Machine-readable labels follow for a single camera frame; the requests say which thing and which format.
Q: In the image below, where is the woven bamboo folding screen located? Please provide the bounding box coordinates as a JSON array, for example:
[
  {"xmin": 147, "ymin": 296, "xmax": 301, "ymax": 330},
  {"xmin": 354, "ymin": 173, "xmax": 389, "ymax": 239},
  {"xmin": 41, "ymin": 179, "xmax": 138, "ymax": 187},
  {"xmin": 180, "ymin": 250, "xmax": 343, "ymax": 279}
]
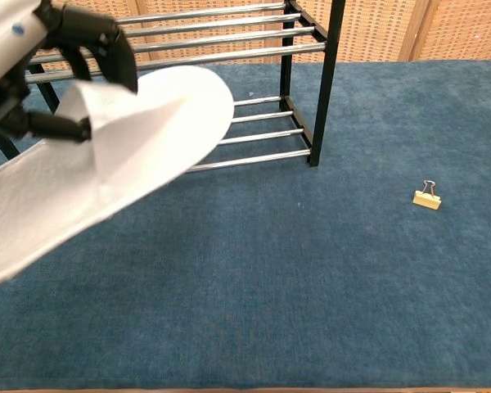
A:
[{"xmin": 71, "ymin": 0, "xmax": 491, "ymax": 66}]

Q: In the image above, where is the white slipper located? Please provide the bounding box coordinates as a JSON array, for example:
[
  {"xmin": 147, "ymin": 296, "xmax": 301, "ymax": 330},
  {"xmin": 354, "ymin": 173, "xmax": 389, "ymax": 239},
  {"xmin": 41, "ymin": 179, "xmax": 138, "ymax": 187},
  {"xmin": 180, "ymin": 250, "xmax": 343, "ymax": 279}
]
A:
[{"xmin": 0, "ymin": 65, "xmax": 236, "ymax": 290}]

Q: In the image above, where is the yellow binder clip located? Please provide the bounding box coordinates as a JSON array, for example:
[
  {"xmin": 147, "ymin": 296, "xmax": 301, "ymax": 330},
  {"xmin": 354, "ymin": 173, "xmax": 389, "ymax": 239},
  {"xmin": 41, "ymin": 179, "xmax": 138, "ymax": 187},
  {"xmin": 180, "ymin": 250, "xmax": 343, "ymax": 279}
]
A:
[{"xmin": 412, "ymin": 179, "xmax": 444, "ymax": 211}]

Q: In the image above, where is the blue carpet table cover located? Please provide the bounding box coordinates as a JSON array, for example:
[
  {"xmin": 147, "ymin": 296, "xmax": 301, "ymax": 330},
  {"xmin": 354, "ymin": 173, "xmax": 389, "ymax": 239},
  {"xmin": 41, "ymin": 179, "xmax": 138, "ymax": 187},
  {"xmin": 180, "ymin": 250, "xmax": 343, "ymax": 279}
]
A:
[{"xmin": 0, "ymin": 59, "xmax": 491, "ymax": 391}]

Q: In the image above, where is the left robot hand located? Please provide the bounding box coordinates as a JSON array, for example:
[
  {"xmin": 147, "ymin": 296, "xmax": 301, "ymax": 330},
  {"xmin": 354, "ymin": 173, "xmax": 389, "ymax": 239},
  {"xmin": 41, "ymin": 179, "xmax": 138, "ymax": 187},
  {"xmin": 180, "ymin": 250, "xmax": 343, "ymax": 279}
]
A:
[{"xmin": 0, "ymin": 0, "xmax": 140, "ymax": 144}]

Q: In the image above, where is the black chrome-bar shoe rack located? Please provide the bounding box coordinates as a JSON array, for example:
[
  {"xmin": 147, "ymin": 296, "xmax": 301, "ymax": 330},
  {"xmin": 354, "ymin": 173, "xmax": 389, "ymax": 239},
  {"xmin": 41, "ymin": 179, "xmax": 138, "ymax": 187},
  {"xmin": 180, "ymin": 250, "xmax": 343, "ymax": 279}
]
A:
[{"xmin": 0, "ymin": 0, "xmax": 347, "ymax": 174}]

